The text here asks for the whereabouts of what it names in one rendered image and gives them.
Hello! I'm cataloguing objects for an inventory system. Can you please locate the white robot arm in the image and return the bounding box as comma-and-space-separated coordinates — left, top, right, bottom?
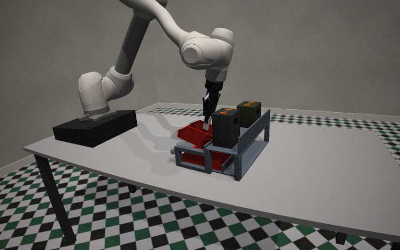
78, 0, 234, 121

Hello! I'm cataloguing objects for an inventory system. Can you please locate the olive green case with orange latches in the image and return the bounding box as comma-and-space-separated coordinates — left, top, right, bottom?
237, 101, 261, 128

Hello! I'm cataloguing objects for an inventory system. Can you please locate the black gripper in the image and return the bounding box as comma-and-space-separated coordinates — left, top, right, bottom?
202, 79, 223, 130

